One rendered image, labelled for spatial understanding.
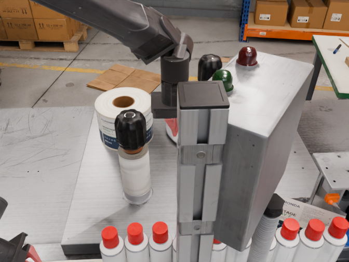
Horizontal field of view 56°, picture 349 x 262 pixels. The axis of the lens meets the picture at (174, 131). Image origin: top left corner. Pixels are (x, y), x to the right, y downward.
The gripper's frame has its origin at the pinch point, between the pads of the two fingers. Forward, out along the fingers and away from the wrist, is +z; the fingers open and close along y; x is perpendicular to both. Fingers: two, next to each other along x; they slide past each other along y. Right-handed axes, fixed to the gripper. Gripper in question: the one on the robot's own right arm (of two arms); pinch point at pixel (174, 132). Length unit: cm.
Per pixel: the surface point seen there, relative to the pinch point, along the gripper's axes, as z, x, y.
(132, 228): 9.9, 18.6, 9.7
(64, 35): 103, -304, 108
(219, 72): -31.5, 28.7, -3.1
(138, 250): 14.2, 21.0, 8.6
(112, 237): 9.9, 20.5, 13.5
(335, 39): 41, -140, -113
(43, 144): 37, -40, 49
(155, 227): 9.9, 18.6, 4.9
